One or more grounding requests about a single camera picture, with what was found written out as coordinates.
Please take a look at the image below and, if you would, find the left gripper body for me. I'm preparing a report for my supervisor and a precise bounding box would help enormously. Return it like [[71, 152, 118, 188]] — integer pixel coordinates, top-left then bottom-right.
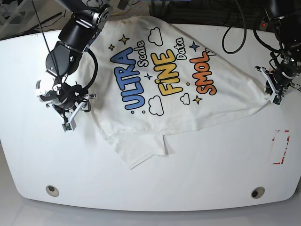
[[255, 47, 301, 97]]

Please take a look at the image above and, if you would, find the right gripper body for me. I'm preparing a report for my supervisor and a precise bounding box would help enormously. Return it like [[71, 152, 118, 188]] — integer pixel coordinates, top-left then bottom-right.
[[35, 78, 97, 122]]

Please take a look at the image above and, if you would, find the white printed T-shirt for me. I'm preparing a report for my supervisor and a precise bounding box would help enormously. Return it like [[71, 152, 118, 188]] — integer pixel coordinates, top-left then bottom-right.
[[91, 16, 269, 169]]

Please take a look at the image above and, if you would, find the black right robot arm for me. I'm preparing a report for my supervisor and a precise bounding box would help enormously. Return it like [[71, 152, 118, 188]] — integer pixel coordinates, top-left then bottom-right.
[[36, 0, 113, 130]]

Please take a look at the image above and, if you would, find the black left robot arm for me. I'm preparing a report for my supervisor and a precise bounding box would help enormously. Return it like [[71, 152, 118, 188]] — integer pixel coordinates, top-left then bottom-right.
[[253, 0, 301, 105]]

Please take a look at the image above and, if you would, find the white power strip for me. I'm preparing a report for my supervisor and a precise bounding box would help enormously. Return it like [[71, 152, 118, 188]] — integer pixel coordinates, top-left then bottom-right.
[[259, 15, 270, 31]]

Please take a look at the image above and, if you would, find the red tape rectangle marking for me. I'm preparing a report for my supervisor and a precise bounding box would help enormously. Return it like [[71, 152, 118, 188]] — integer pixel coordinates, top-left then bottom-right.
[[269, 130, 290, 165]]

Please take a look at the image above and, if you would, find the left table grommet hole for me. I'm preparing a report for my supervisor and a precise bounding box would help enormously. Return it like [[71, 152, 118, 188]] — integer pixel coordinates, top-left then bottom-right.
[[46, 186, 59, 197]]

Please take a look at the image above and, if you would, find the table grommet hole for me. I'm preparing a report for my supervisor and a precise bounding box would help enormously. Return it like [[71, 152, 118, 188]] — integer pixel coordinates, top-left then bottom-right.
[[46, 186, 59, 197], [251, 186, 265, 199]]

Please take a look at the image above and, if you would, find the right table grommet hole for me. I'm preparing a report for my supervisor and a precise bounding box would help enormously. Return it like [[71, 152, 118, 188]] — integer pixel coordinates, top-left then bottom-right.
[[251, 186, 265, 199]]

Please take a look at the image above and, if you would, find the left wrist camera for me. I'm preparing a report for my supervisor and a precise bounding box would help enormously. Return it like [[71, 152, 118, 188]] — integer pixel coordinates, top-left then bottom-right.
[[270, 93, 284, 105]]

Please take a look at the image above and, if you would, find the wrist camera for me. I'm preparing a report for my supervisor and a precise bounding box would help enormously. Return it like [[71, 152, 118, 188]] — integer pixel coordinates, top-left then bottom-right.
[[270, 93, 284, 105], [62, 119, 76, 132]]

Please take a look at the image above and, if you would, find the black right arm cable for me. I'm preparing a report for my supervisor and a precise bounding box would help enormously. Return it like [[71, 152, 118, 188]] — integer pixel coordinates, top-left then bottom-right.
[[79, 50, 99, 91]]

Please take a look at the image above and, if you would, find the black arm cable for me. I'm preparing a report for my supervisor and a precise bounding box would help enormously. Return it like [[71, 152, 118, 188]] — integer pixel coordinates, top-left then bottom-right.
[[79, 50, 99, 91], [222, 0, 247, 54]]

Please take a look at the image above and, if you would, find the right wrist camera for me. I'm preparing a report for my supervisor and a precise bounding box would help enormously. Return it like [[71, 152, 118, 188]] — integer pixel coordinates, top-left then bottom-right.
[[62, 119, 76, 132]]

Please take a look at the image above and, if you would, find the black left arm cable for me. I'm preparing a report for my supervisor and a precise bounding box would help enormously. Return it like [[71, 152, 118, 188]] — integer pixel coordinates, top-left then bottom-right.
[[222, 0, 247, 54]]

